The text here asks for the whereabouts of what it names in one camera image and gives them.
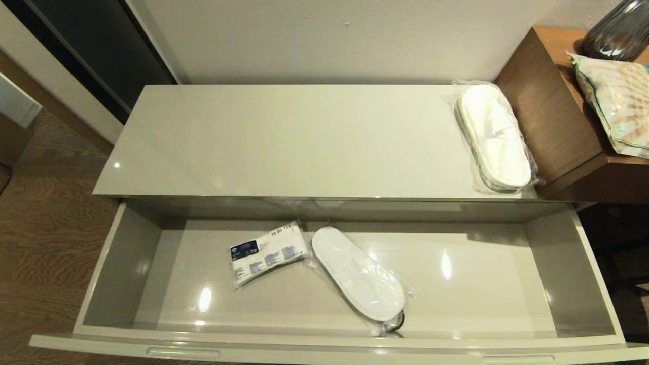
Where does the white printed plastic packet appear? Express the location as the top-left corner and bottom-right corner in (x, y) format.
(229, 220), (310, 291)

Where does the cream glossy wide drawer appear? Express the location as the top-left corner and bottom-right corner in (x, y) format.
(28, 198), (649, 365)

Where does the white slippers plastic wrap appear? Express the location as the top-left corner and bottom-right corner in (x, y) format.
(451, 78), (544, 195)

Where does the cream glossy low cabinet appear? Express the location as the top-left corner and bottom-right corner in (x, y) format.
(91, 84), (584, 224)

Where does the white slippers flat in plastic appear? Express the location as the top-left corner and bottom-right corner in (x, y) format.
(303, 224), (419, 338)

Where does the brown wooden side table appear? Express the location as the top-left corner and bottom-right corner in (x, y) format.
(493, 26), (649, 204)

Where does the dark glass door panel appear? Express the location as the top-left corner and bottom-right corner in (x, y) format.
(0, 0), (178, 124)

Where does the patterned snack bag green trim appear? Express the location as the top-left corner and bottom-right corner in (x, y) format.
(567, 52), (649, 159)

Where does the white furniture panel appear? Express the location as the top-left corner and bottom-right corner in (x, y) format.
(0, 72), (41, 127)

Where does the dark ribbed glass vase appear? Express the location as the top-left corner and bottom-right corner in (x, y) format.
(581, 0), (649, 61)

